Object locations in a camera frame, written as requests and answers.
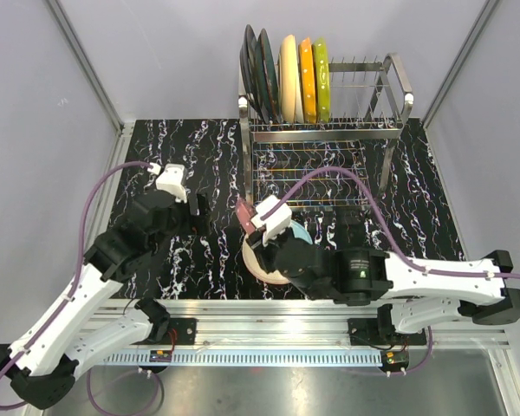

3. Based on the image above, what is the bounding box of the cream plate with bear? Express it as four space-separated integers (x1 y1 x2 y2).
295 71 304 124

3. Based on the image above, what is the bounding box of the blue glazed plate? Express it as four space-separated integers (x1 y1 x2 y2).
255 29 281 124

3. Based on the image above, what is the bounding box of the dark striped rim plate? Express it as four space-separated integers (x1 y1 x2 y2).
239 24 266 121

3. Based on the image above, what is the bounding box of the yellow plate with drawing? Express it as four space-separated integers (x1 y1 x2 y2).
278 35 296 124

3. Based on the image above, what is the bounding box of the yellow wavy plate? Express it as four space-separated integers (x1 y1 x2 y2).
312 37 331 124

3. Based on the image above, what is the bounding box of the orange polka dot plate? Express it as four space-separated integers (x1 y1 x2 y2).
298 37 317 124

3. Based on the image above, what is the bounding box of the cream and blue leaf plate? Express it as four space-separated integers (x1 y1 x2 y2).
242 220 313 285

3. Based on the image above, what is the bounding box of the pink bottom plate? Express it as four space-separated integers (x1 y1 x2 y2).
235 198 257 236

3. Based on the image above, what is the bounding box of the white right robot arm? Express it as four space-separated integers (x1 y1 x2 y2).
245 225 520 344

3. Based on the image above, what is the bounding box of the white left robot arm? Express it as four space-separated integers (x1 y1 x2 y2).
0 190 211 410

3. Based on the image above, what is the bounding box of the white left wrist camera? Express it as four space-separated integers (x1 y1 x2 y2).
147 163 187 203

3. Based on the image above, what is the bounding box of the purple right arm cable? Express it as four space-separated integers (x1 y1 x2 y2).
262 166 520 376

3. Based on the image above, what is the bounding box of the aluminium front rail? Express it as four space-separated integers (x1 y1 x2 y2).
76 299 510 349

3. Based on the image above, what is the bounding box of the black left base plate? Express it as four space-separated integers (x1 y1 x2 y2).
137 318 198 346

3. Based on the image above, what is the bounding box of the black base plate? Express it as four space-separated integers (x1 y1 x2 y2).
137 318 198 346
347 318 427 350

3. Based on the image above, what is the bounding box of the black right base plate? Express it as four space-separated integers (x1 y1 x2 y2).
347 318 427 350

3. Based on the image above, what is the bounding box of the slotted cable duct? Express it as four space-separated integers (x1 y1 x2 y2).
101 348 382 367

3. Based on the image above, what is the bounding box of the steel wire dish rack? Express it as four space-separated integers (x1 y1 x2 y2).
238 53 414 204

